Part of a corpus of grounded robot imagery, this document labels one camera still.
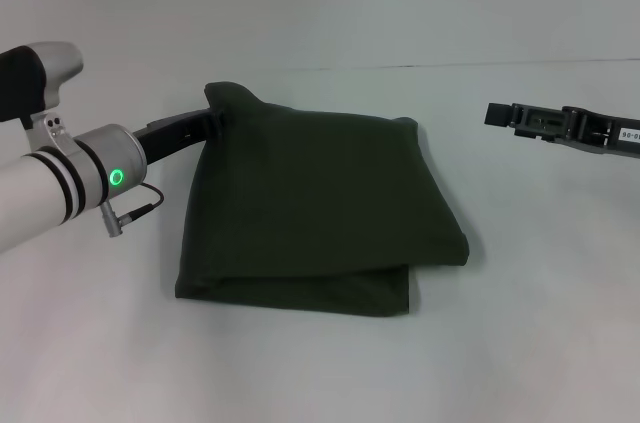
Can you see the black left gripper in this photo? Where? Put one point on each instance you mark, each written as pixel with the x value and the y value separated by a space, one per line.
pixel 172 135

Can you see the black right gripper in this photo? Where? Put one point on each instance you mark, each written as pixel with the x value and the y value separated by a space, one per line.
pixel 595 130

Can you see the dark green shirt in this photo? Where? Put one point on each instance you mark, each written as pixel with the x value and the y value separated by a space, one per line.
pixel 320 203

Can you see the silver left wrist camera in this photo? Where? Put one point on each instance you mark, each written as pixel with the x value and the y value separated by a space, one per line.
pixel 35 83

